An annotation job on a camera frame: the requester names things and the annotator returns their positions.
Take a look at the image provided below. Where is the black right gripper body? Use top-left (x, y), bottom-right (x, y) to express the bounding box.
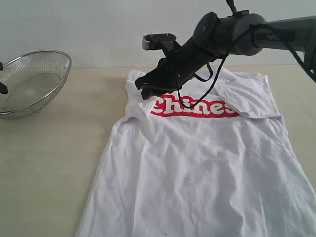
top-left (155, 44), bottom-right (215, 91)

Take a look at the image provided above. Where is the white t-shirt red lettering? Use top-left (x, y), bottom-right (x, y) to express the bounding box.
top-left (76, 69), bottom-right (316, 237)

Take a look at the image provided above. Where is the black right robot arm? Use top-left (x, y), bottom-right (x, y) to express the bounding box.
top-left (135, 10), bottom-right (316, 99)

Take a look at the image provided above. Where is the metal mesh strainer bowl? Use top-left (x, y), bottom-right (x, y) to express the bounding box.
top-left (0, 50), bottom-right (72, 120)

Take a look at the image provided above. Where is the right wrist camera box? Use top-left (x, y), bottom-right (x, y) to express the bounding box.
top-left (141, 33), bottom-right (176, 53)

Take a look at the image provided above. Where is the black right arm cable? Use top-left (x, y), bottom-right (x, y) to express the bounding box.
top-left (176, 0), bottom-right (316, 107)

